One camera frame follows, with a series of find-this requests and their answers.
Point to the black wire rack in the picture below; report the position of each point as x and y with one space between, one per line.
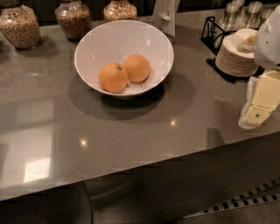
212 36

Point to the middle drinking glass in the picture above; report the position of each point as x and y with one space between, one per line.
250 17

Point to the drinking glass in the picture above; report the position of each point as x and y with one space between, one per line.
250 17
264 15
230 15

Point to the glass grain jar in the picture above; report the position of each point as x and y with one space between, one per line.
120 10
19 25
74 18

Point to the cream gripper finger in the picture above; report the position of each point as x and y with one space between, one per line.
263 97

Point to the right drinking glass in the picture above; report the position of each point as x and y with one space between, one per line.
264 15

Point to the left glass grain jar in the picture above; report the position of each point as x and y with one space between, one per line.
19 25

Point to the white folded card stand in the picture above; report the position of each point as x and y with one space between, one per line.
163 16

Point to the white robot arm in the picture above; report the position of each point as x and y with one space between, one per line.
267 43

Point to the stack of white plates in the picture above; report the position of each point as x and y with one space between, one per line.
233 62

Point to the orange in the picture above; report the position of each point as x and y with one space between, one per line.
113 77
138 68

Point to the middle glass grain jar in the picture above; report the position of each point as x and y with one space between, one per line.
74 18

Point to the right glass grain jar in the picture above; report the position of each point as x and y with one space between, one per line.
120 10

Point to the left drinking glass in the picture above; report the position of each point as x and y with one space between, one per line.
230 15

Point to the white ceramic bowl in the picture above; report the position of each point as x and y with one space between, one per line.
114 42

